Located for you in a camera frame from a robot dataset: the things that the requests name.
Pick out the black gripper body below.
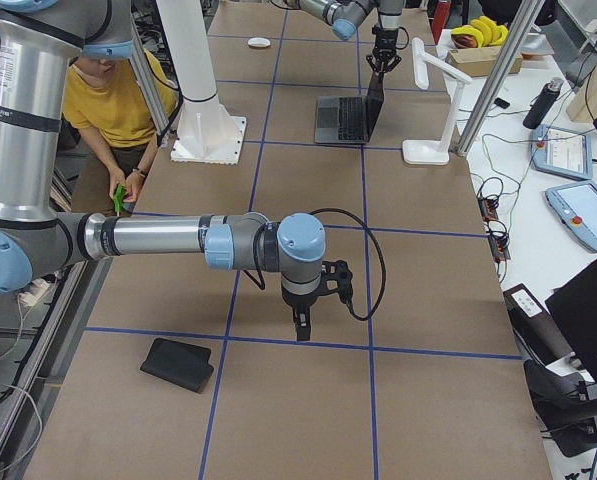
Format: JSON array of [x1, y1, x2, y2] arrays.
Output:
[[371, 25, 399, 63], [282, 288, 320, 320]]

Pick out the grey laptop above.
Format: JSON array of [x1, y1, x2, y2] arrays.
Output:
[[314, 73, 384, 145]]

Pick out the white desk lamp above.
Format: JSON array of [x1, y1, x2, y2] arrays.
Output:
[[402, 37, 472, 166]]

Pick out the red cylinder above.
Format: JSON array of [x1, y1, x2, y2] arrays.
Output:
[[431, 0, 451, 44]]

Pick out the brown cardboard box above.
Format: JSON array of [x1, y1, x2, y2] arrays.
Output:
[[445, 46, 502, 77]]

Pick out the yellow bananas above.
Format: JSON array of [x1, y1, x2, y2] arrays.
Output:
[[450, 16, 509, 49]]

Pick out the black wallet case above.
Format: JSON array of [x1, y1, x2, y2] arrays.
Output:
[[140, 338, 214, 393]]

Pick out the black water bottle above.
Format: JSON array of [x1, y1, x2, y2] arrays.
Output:
[[522, 77, 564, 130]]

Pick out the far blue teach pendant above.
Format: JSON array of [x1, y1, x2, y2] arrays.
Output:
[[530, 124, 593, 180]]

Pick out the blue teach pendant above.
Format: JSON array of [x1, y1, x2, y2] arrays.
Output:
[[545, 180, 597, 252], [530, 124, 593, 180]]

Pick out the green object in hands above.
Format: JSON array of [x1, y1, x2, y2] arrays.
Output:
[[112, 184, 126, 216]]

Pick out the dark box with white label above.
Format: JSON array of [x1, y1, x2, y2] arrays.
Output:
[[503, 284, 574, 364]]

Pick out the near blue teach pendant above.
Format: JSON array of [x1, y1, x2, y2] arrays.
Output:
[[545, 180, 597, 252]]

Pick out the person in yellow shirt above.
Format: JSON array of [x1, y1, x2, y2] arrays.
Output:
[[63, 55, 159, 216]]

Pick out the black monitor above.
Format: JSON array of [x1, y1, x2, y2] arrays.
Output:
[[546, 259, 597, 382]]

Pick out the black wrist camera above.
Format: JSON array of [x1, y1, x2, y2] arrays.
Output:
[[321, 260, 353, 305]]

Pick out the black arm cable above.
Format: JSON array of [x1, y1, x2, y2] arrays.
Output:
[[241, 206, 388, 322]]

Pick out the white wireless mouse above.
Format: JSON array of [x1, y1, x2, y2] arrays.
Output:
[[247, 37, 271, 49]]

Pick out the aluminium frame post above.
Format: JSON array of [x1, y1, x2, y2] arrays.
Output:
[[454, 0, 544, 158]]

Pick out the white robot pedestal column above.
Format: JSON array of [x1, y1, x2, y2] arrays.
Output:
[[157, 0, 247, 165]]

